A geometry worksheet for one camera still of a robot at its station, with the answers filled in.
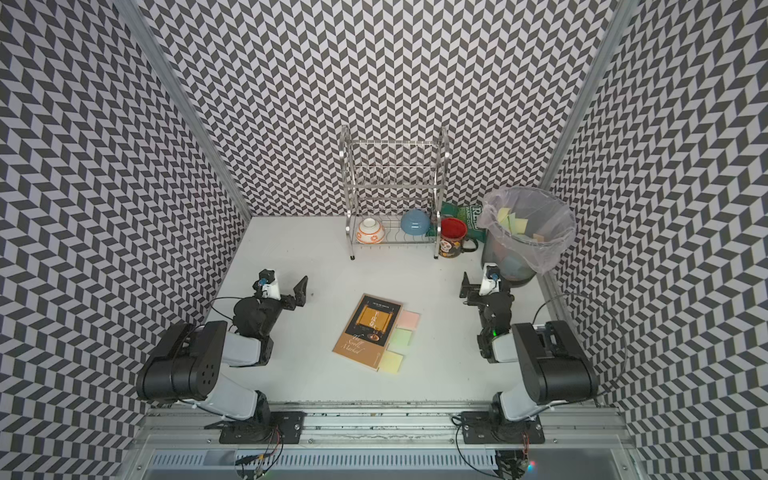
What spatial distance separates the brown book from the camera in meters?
0.85

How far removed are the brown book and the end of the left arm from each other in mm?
167

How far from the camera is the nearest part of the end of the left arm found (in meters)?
0.81
